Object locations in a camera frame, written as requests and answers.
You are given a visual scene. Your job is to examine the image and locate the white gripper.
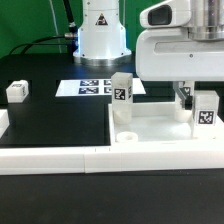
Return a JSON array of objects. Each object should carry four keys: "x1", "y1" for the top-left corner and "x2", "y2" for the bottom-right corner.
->
[{"x1": 136, "y1": 28, "x2": 224, "y2": 110}]

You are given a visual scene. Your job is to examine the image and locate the white square table top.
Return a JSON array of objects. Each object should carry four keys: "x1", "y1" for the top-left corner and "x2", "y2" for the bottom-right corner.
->
[{"x1": 108, "y1": 102, "x2": 224, "y2": 145}]

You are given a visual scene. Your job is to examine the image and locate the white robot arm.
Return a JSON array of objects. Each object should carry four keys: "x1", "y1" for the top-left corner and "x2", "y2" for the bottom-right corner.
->
[{"x1": 73, "y1": 0, "x2": 224, "y2": 108}]

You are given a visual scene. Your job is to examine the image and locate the white U-shaped fence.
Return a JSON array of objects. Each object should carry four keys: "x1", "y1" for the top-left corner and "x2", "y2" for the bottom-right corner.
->
[{"x1": 0, "y1": 109, "x2": 224, "y2": 176}]

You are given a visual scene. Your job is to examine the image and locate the white sheet with tags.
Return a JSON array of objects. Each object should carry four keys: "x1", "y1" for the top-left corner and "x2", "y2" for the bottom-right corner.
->
[{"x1": 55, "y1": 78, "x2": 147, "y2": 98}]

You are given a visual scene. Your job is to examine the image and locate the black cables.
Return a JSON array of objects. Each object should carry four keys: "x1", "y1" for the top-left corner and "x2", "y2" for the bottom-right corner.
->
[{"x1": 8, "y1": 0, "x2": 79, "y2": 56}]

